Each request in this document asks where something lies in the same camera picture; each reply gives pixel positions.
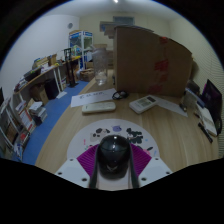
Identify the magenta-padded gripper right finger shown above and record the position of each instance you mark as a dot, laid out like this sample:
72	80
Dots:
155	170

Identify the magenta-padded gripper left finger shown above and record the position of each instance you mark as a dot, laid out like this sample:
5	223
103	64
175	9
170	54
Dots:
70	170

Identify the black computer mouse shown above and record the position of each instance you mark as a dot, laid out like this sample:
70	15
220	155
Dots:
113	156

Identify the round printed mouse pad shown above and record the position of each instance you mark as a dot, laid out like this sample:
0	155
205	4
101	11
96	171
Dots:
110	126

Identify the blank white paper sheet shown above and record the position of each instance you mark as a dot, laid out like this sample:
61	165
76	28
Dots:
173	107

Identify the white remote control with display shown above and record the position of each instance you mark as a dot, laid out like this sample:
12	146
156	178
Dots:
143	104

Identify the white book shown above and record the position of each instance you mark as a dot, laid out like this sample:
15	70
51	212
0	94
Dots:
208	118

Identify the shelf unit with books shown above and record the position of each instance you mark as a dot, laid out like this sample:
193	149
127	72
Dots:
13	123

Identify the white paper sheet with writing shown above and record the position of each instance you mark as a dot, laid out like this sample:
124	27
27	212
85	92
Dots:
93	97

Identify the white paper stack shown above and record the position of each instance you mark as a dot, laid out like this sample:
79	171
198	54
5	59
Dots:
190	98

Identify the black office chair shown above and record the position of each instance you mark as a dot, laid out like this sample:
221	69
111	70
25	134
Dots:
213	96

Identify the small cardboard box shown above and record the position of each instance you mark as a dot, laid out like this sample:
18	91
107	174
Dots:
87	75

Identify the black metal stand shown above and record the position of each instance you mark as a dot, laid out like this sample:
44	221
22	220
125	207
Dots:
70	71

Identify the large cardboard box red tape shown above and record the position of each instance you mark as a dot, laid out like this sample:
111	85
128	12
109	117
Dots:
140	63

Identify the clear glass jar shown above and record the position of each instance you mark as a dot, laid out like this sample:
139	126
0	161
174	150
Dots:
100	66

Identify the blue white cabinet machine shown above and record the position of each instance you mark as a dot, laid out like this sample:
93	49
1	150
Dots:
77	43

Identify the grey door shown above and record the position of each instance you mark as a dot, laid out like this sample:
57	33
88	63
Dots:
123	20

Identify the ceiling light tube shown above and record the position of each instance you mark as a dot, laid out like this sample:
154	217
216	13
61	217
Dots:
116	1

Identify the round wall clock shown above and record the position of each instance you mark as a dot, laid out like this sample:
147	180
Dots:
70	25

